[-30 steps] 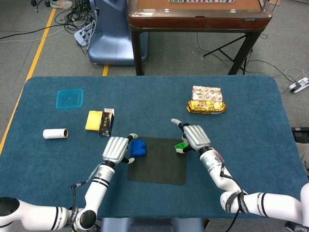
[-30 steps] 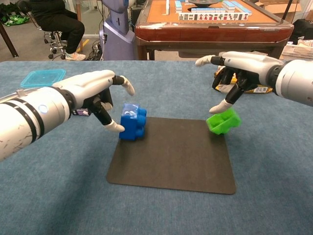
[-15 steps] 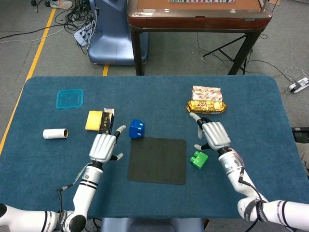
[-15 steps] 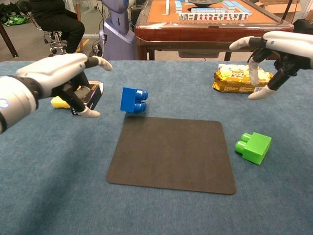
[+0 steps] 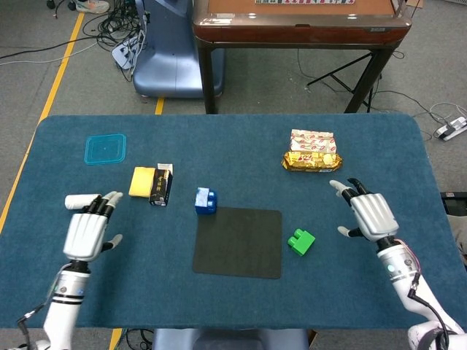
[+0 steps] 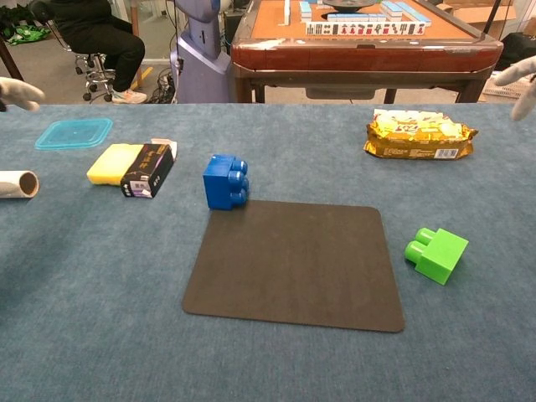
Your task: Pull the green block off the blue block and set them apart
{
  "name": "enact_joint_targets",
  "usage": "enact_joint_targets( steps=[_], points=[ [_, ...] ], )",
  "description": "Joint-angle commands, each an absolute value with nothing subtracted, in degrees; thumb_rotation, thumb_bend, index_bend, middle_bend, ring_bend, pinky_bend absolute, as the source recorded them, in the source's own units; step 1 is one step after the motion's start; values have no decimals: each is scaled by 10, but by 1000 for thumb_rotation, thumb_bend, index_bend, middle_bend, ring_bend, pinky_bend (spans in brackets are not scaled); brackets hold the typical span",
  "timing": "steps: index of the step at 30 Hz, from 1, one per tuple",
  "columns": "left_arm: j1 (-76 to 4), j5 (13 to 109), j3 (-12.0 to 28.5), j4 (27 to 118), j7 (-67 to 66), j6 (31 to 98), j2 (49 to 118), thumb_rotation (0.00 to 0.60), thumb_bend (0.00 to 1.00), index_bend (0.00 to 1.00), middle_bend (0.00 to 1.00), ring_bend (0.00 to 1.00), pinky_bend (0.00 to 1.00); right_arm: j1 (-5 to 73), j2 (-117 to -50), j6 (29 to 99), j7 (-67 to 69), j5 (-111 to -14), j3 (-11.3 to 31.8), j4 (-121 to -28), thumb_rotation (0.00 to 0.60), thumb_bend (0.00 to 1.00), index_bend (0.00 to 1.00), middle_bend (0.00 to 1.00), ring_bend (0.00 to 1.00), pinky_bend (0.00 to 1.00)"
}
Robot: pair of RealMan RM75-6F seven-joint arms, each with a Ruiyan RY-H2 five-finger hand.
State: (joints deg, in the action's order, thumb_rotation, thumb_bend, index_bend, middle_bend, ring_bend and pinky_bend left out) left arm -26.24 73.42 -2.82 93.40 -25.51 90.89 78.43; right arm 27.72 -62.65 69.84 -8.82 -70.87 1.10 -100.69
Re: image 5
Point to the brown mahjong table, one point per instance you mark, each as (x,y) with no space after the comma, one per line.
(303,31)

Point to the beige cloth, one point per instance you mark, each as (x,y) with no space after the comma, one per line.
(460,226)

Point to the white sneaker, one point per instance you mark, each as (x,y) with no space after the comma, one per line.
(93,5)

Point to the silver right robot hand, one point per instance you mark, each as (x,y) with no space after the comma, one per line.
(374,217)

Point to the blue-grey robot torso base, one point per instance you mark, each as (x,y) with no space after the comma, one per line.
(230,340)

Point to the face-up mahjong tile row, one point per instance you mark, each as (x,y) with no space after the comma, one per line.
(304,1)

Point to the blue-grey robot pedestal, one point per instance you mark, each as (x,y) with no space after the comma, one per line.
(168,62)

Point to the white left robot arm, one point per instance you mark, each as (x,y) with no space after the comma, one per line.
(65,310)

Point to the black carton with gold print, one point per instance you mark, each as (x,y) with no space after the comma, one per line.
(160,187)

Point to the green toy block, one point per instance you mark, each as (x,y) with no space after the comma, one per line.
(302,243)

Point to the white red snack packet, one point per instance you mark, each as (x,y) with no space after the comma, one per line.
(313,140)

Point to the gold snack packet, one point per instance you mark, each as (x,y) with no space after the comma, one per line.
(312,162)

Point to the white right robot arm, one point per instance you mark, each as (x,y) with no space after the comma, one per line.
(405,288)

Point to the teal fabric table cover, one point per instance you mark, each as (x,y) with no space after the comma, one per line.
(233,153)

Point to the blue toy block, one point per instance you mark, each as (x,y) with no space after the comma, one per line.
(206,204)

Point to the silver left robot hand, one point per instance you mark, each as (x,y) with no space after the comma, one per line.
(85,233)

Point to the black rectangular mat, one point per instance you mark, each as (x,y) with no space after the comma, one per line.
(237,244)

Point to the white power strip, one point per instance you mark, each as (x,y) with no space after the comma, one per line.
(450,129)
(124,54)

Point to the white paper roll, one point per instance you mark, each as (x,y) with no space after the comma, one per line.
(76,201)

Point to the yellow sponge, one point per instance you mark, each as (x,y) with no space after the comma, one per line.
(140,181)

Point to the black equipment frame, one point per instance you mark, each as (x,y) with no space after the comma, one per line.
(454,198)

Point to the teal transparent plastic lid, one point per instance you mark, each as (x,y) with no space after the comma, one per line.
(105,149)

